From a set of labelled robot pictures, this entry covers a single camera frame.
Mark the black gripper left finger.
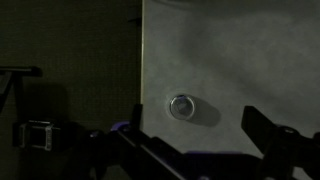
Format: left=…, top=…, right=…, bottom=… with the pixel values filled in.
left=130, top=104, right=143, bottom=130

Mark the small silver buckle device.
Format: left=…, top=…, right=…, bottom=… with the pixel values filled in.
left=12, top=121, right=61, bottom=151

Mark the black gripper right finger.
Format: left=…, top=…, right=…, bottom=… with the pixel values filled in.
left=241, top=106, right=300, bottom=156

